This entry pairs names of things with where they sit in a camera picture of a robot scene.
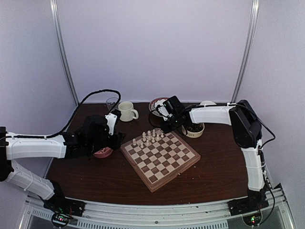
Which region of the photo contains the clear drinking glass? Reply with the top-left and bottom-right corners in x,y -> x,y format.
106,97 -> 118,111

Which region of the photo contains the dark chess pieces pile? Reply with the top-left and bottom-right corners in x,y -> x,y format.
187,125 -> 203,133

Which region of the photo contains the aluminium front rail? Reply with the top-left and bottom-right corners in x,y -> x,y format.
17,188 -> 296,229

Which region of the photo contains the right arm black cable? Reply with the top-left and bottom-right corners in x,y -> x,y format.
149,104 -> 277,215

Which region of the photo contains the right aluminium frame post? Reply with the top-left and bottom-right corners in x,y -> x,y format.
231,0 -> 260,103

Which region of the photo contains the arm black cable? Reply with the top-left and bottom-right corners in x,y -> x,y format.
149,104 -> 277,215
11,89 -> 122,140

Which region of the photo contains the wooden chess board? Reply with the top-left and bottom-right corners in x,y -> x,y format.
121,128 -> 201,192

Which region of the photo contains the white queen chess piece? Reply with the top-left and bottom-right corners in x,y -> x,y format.
147,130 -> 152,140

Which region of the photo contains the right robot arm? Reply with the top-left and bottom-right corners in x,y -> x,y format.
155,96 -> 267,211

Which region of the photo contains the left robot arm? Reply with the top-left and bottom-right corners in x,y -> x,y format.
0,114 -> 125,212

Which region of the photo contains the cream ribbed mug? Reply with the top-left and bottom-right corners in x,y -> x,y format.
118,101 -> 139,122

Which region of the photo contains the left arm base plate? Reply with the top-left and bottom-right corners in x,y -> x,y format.
42,197 -> 86,217

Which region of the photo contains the cream cat-ear bowl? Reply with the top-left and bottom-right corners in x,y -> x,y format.
182,123 -> 205,138

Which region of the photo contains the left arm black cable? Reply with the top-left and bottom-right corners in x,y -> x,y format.
11,89 -> 122,140

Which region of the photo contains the left aluminium frame post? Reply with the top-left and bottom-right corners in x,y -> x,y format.
50,0 -> 79,106

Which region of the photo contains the white king chess piece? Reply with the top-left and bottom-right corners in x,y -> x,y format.
142,132 -> 146,142

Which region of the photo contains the aluminium frame post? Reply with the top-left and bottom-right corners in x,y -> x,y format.
50,0 -> 79,106
231,0 -> 260,103

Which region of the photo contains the white knight chess piece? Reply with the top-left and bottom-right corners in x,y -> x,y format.
132,138 -> 137,146

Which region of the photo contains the pink cat-ear bowl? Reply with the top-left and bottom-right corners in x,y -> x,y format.
93,147 -> 113,158

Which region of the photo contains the small white floral bowl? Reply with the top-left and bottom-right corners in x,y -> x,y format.
200,101 -> 216,106

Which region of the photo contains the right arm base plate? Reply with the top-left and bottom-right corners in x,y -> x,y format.
228,197 -> 269,216

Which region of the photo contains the patterned ceramic plate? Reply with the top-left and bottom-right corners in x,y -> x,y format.
149,97 -> 169,117

